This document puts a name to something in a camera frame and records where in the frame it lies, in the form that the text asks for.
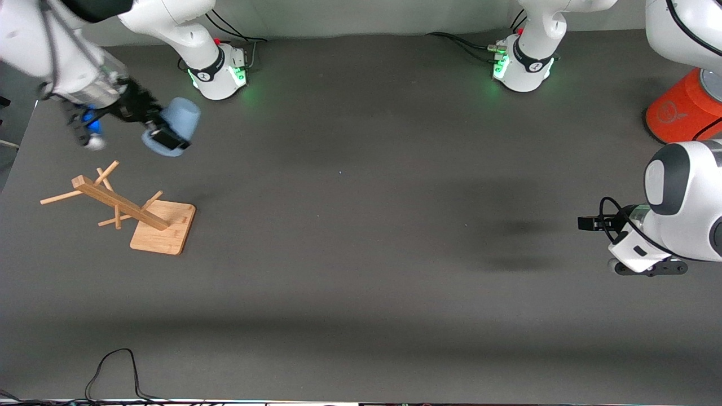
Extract orange cylinder with grey lid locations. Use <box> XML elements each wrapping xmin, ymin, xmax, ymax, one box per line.
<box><xmin>645</xmin><ymin>68</ymin><xmax>722</xmax><ymax>144</ymax></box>

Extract wooden cup rack stand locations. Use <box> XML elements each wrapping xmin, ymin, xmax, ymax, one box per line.
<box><xmin>39</xmin><ymin>160</ymin><xmax>197</xmax><ymax>256</ymax></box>

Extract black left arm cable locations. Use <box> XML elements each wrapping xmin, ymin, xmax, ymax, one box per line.
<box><xmin>599</xmin><ymin>0</ymin><xmax>722</xmax><ymax>261</ymax></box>

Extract light blue plastic cup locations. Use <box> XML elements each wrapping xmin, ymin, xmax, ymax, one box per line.
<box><xmin>141</xmin><ymin>97</ymin><xmax>201</xmax><ymax>157</ymax></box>

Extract thin black looped cable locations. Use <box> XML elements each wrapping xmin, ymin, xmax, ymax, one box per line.
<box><xmin>85</xmin><ymin>348</ymin><xmax>170</xmax><ymax>402</ymax></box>

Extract black right base cables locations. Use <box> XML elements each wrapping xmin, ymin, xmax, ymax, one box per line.
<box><xmin>204</xmin><ymin>8</ymin><xmax>267</xmax><ymax>71</ymax></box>

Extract black left base cables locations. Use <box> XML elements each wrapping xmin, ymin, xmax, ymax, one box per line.
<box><xmin>426</xmin><ymin>32</ymin><xmax>503</xmax><ymax>64</ymax></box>

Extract black base cables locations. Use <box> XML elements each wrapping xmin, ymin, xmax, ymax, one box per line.
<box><xmin>204</xmin><ymin>8</ymin><xmax>267</xmax><ymax>71</ymax></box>
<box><xmin>426</xmin><ymin>32</ymin><xmax>503</xmax><ymax>64</ymax></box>

